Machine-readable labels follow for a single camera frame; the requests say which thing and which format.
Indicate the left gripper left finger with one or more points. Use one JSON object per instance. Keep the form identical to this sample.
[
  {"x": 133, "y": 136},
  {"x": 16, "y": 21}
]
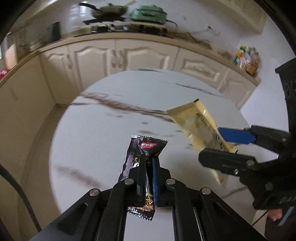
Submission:
[{"x": 99, "y": 215}]

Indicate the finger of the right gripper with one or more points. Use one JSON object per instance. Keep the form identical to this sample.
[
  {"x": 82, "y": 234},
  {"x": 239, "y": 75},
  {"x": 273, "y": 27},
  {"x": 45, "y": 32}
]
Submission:
[
  {"x": 227, "y": 163},
  {"x": 237, "y": 136}
]

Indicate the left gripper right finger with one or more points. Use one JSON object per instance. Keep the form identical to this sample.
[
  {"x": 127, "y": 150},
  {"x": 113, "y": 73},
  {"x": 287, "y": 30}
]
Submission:
[{"x": 198, "y": 214}]

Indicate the yellow soup packet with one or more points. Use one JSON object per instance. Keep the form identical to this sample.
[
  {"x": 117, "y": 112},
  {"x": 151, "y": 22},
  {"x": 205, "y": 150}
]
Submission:
[{"x": 197, "y": 124}]

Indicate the black snack wrapper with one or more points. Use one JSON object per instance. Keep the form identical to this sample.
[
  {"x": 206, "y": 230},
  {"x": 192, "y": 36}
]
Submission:
[{"x": 138, "y": 166}]

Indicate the lower kitchen cabinets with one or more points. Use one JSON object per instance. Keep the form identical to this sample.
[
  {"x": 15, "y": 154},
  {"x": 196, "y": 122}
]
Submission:
[{"x": 58, "y": 73}]

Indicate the person right hand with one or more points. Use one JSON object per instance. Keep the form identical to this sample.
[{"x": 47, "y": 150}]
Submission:
[{"x": 275, "y": 214}]

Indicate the condiment bottles group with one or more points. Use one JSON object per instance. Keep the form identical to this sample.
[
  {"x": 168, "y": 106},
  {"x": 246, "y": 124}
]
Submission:
[{"x": 247, "y": 59}]

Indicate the round white marble table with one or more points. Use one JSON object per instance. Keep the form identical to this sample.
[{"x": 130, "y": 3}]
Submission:
[{"x": 91, "y": 140}]

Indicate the black gas stove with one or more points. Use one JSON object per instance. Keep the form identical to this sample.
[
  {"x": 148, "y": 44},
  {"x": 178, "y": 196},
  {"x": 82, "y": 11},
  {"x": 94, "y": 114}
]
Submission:
[{"x": 168, "y": 29}]

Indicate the green electric cooker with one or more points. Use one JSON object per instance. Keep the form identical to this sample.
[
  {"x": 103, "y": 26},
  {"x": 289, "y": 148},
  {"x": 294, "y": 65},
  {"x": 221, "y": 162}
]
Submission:
[{"x": 152, "y": 13}]

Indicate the red dish rack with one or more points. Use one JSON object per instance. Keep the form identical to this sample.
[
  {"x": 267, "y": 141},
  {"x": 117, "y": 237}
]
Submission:
[{"x": 3, "y": 73}]

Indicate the wooden cutting board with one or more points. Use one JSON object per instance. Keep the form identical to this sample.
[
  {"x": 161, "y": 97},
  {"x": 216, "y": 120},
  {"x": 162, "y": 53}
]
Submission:
[{"x": 11, "y": 57}]

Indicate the black wok with lid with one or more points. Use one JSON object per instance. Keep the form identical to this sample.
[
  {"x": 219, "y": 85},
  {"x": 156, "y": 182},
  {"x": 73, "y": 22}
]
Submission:
[{"x": 109, "y": 10}]

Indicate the black kettle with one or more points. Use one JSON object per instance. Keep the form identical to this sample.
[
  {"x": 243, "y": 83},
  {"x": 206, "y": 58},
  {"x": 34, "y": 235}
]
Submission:
[{"x": 53, "y": 32}]

